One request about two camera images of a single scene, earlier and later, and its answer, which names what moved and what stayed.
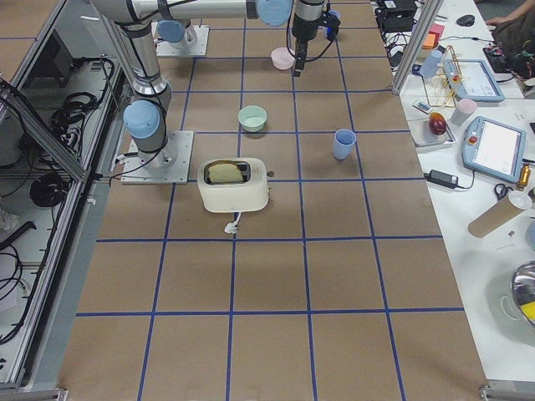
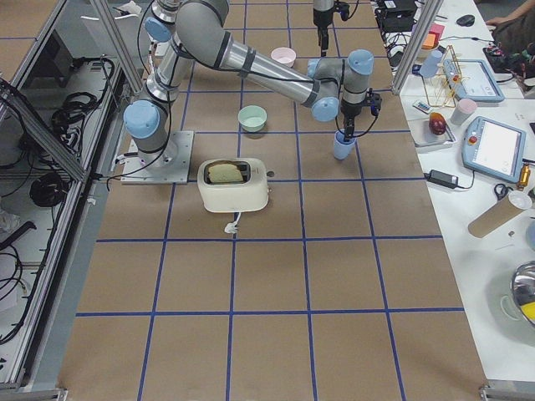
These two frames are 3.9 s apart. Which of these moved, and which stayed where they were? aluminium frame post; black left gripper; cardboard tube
Moved: black left gripper
Stayed: cardboard tube; aluminium frame post
